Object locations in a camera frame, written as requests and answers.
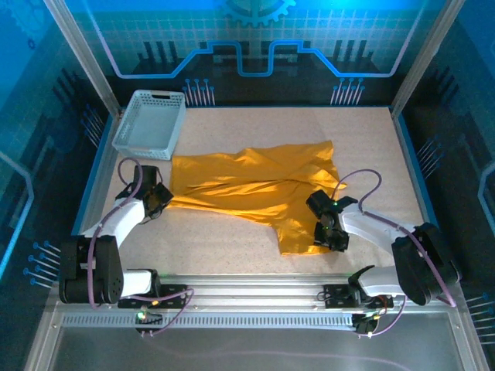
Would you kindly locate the yellow t-shirt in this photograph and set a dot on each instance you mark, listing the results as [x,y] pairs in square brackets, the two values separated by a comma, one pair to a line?
[251,181]

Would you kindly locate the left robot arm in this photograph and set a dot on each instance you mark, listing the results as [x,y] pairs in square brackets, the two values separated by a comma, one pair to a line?
[116,220]

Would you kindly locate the pale plastic basket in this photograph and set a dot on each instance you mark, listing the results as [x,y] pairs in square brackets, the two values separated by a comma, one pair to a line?
[149,123]

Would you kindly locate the left controller box green light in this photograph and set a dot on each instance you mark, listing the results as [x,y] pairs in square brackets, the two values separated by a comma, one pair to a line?
[149,317]

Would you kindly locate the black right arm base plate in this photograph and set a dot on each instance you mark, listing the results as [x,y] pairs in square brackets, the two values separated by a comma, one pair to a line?
[338,297]

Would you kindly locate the aluminium front rail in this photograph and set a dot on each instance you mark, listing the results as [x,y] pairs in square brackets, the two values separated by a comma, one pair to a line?
[251,293]

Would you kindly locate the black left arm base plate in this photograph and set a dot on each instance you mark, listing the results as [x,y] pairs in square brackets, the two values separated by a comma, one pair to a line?
[174,295]

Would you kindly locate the left aluminium frame post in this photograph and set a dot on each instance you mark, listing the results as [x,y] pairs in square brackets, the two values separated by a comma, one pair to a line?
[82,54]

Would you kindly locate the aluminium frame post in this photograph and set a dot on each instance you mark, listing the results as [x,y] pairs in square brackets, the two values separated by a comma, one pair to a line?
[82,54]
[425,58]

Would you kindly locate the right aluminium frame post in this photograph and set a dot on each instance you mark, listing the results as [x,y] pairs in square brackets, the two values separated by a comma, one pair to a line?
[425,58]

